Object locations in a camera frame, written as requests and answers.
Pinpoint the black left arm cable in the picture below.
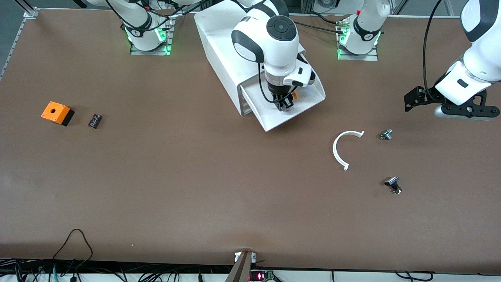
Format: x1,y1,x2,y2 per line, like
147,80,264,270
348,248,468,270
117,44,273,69
423,0,445,100

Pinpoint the grey left arm base plate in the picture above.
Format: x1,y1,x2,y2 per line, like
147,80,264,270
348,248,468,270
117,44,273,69
337,46,379,61

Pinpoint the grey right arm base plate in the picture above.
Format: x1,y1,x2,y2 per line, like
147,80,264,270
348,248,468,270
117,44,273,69
130,16,175,56

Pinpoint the black base power cable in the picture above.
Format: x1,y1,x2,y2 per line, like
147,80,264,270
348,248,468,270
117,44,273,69
307,11,345,25
294,22,344,36

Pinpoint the white drawer cabinet grey front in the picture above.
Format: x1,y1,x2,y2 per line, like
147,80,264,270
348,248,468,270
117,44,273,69
194,8,308,117

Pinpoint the thin black looped cable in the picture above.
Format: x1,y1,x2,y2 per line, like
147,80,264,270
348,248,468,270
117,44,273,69
51,229,94,261

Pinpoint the orange button enclosure box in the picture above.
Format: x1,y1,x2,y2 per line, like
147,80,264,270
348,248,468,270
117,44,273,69
41,101,75,127

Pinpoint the circuit board with red display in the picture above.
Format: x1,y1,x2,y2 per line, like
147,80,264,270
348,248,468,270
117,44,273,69
250,269,274,282

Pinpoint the grey metal mounting bar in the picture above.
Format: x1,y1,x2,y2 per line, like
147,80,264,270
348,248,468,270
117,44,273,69
225,251,257,282

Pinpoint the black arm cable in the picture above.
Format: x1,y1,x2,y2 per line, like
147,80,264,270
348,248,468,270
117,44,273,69
423,0,445,100
258,62,292,105

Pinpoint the white semicircular plastic bracket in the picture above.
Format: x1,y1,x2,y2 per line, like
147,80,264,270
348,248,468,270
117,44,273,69
333,130,365,171

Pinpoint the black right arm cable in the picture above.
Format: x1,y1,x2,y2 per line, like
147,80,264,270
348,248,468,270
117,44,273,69
258,62,292,105

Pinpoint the tangled black cable bundle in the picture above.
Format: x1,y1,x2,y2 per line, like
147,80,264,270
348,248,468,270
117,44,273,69
0,258,235,282

